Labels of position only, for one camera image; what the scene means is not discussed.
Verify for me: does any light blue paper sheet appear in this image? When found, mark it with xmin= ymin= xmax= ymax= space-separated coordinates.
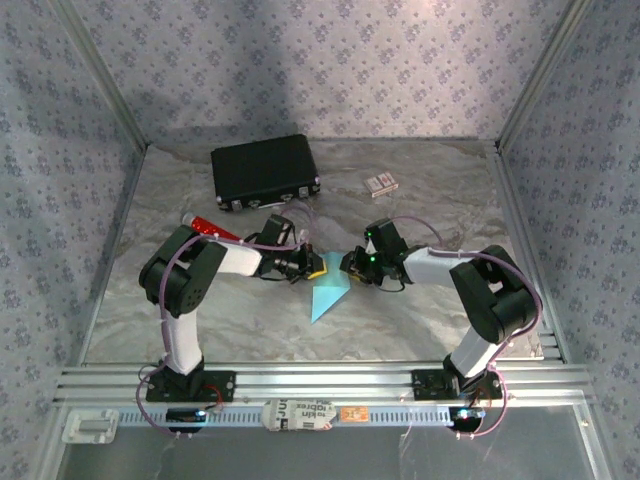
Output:
xmin=310 ymin=251 xmax=354 ymax=325

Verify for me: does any small playing card box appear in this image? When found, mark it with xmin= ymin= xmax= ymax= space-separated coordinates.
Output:
xmin=363 ymin=170 xmax=400 ymax=200

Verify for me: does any red tube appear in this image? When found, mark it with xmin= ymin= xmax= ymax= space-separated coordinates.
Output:
xmin=180 ymin=210 xmax=244 ymax=241

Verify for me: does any black case with metal corners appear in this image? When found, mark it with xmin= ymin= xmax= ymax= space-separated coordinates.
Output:
xmin=209 ymin=133 xmax=322 ymax=213

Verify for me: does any newspaper wrapped roll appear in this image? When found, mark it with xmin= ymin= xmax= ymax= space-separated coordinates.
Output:
xmin=261 ymin=398 xmax=337 ymax=432

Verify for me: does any right small controller board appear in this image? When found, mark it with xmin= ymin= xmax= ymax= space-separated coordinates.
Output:
xmin=448 ymin=405 xmax=487 ymax=425

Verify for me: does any small controller board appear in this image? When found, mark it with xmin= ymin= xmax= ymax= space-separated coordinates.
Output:
xmin=448 ymin=405 xmax=487 ymax=425
xmin=165 ymin=407 xmax=209 ymax=426

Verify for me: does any left small controller board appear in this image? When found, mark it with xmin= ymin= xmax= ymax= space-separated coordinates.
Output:
xmin=165 ymin=407 xmax=209 ymax=426

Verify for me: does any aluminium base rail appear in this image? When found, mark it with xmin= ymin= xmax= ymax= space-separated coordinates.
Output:
xmin=53 ymin=363 xmax=596 ymax=404

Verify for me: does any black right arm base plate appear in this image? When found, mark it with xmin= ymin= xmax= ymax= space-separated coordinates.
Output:
xmin=411 ymin=368 xmax=504 ymax=401

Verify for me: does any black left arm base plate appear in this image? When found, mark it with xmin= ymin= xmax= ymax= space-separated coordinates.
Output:
xmin=144 ymin=368 xmax=237 ymax=404

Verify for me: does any slotted grey cable duct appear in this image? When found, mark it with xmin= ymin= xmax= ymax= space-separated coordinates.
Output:
xmin=117 ymin=405 xmax=454 ymax=429

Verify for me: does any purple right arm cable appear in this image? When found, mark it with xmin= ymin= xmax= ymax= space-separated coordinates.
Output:
xmin=394 ymin=215 xmax=545 ymax=441

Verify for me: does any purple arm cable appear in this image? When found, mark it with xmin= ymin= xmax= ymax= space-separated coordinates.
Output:
xmin=394 ymin=215 xmax=545 ymax=441
xmin=134 ymin=202 xmax=321 ymax=441

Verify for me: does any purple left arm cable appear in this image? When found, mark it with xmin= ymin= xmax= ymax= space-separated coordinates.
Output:
xmin=134 ymin=202 xmax=321 ymax=441

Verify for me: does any aluminium frame post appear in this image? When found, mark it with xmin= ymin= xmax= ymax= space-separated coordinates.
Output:
xmin=52 ymin=0 xmax=150 ymax=151
xmin=494 ymin=0 xmax=594 ymax=154

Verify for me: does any white plastic bracket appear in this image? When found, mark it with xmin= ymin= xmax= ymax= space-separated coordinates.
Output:
xmin=61 ymin=408 xmax=120 ymax=445

